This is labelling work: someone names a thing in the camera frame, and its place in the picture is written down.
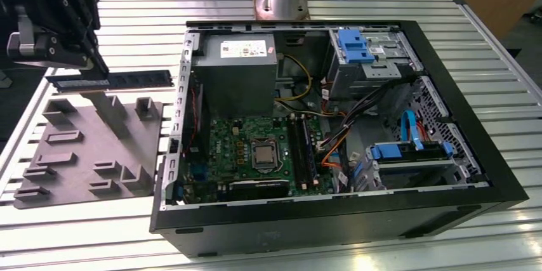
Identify black PC case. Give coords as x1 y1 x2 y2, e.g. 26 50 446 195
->
148 19 530 258

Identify black RAM slot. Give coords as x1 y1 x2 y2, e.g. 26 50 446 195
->
286 114 301 189

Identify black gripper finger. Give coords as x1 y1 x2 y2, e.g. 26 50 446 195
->
30 0 110 74
6 6 94 69

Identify black graphics card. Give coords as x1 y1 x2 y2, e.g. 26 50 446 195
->
218 178 291 202

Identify orange wires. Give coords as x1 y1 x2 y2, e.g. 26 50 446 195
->
319 137 351 169

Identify thin red wire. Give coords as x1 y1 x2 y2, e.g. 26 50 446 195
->
188 86 203 145

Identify CPU socket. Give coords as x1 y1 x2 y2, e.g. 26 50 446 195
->
249 136 285 175

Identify blue flat data wire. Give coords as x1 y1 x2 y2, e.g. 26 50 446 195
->
399 109 426 151

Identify RAM stick with label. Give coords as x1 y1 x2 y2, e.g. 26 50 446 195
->
46 69 175 95

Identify metal disk bay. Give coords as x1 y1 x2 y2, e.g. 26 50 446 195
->
366 156 471 189

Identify silver CPU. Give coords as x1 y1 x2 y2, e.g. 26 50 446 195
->
253 145 277 162

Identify RAM stick black chips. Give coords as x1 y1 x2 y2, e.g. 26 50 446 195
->
295 117 319 188

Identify green motherboard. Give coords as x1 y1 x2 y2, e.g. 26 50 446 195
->
179 115 339 204

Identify grey power supply unit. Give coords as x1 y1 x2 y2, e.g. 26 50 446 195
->
192 31 281 119

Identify hard disk in blue carrier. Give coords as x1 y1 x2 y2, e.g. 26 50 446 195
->
366 142 457 166

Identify blue drive latch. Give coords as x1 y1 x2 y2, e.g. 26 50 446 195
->
337 29 377 65

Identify yellow and black wires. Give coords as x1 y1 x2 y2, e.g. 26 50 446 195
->
274 54 314 103

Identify black wire bundle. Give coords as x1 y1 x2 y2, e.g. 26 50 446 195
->
317 76 418 151

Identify metal drive cage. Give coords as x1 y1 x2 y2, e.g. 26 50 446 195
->
329 28 425 100

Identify grey parts rack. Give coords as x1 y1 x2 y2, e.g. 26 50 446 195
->
12 88 167 210

